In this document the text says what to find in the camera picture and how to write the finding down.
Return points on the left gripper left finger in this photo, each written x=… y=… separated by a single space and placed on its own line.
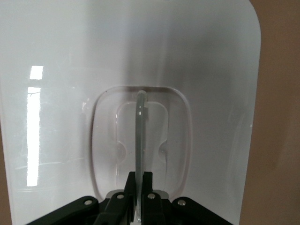
x=119 y=208

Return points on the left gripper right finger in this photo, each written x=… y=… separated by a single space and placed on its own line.
x=152 y=208

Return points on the white box lid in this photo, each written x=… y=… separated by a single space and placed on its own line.
x=70 y=47

